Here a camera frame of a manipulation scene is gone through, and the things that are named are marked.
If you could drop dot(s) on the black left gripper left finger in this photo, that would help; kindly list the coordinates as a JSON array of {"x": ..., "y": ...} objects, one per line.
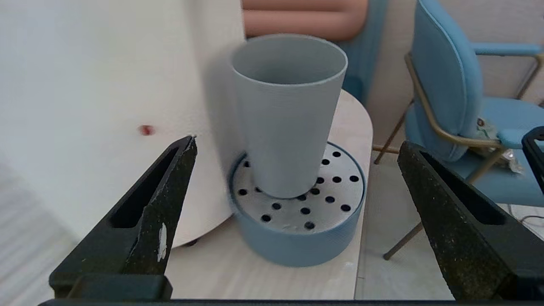
[{"x": 140, "y": 238}]

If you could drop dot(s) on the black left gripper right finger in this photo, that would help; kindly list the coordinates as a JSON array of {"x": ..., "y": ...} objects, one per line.
[{"x": 463, "y": 229}]

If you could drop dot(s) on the grey-blue plastic cup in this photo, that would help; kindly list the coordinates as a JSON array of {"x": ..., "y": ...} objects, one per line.
[{"x": 284, "y": 123}]

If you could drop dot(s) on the clear wrapper on armchair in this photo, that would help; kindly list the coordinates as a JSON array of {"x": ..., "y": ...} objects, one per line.
[{"x": 488, "y": 127}]

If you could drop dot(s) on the large clear water dispenser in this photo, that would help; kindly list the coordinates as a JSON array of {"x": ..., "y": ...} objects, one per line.
[{"x": 97, "y": 106}]

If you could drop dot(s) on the blue perforated drip tray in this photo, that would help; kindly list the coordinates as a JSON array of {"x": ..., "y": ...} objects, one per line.
[{"x": 297, "y": 238}]

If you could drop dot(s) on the teal bench without items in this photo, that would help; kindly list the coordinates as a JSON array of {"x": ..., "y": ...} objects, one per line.
[{"x": 365, "y": 55}]

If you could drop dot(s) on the short pink bolster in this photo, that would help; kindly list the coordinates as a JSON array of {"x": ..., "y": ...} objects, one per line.
[{"x": 306, "y": 19}]

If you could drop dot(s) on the black object at frame edge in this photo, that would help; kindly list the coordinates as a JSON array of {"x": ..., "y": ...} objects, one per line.
[{"x": 536, "y": 153}]

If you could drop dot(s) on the blue armchair brass frame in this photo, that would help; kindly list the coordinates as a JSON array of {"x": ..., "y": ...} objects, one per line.
[{"x": 446, "y": 85}]

